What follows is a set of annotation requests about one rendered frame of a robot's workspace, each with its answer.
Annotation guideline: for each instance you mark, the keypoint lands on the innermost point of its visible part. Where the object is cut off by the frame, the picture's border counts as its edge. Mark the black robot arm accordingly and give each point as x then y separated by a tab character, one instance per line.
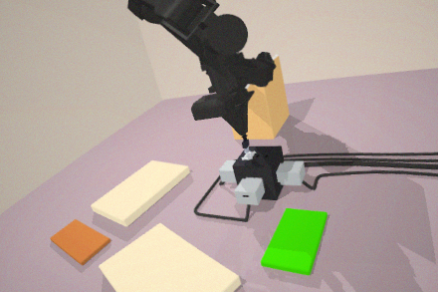
207	34

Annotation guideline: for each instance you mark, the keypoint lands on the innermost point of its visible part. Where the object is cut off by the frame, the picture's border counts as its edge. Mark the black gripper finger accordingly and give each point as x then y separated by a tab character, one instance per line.
245	107
236	120

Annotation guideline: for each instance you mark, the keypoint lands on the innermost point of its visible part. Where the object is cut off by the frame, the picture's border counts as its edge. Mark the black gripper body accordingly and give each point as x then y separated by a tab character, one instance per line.
226	98

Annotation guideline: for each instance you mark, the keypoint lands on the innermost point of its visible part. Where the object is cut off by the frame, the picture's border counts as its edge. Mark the orange flat square pad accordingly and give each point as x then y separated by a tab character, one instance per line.
80	241

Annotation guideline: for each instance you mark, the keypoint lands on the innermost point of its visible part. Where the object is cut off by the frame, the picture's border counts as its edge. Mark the green flat rectangular slab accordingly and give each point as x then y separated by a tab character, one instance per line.
295	243

